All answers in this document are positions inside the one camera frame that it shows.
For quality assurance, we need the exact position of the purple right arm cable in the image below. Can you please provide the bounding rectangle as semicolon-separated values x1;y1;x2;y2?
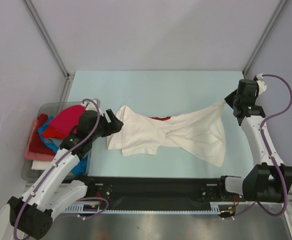
220;73;292;221

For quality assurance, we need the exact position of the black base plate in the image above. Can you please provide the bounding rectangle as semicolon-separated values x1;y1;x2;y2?
84;176;244;209

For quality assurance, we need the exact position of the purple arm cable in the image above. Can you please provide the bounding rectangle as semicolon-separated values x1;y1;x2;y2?
12;98;109;235
220;73;292;221

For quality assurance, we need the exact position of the right aluminium frame post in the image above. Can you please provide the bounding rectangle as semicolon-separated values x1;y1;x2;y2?
242;0;290;78

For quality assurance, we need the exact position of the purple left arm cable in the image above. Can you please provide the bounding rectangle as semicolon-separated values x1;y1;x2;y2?
12;98;109;235

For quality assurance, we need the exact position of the dark red folded t-shirt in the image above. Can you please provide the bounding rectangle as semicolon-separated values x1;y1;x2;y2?
29;114;54;156

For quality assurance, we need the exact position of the white folded t-shirt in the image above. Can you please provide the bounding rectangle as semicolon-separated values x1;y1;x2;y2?
31;160;52;171

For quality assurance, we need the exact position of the pink folded t-shirt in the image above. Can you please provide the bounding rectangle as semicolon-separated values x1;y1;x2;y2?
25;119;55;162

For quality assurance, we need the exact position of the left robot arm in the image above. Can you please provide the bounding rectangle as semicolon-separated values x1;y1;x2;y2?
0;108;123;240

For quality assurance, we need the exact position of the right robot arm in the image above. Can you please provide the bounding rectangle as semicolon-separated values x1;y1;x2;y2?
216;79;292;203

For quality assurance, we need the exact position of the aluminium frame post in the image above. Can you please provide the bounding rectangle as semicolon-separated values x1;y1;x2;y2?
22;0;75;102
242;0;290;78

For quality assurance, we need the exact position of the white slotted cable duct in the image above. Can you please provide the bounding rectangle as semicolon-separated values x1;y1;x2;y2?
62;202;237;216

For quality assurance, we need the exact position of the white t-shirt with red print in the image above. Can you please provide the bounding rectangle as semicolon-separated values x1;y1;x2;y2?
107;101;226;167

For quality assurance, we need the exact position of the magenta t-shirt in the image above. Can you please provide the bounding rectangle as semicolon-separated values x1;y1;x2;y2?
49;105;85;136

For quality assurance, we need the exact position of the left aluminium frame post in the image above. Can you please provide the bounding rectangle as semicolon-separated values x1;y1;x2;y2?
22;0;75;102

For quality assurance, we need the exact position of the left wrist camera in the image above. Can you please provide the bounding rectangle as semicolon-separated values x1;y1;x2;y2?
81;98;103;115

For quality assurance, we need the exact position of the clear plastic bin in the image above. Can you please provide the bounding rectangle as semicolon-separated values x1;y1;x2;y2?
22;102;81;183

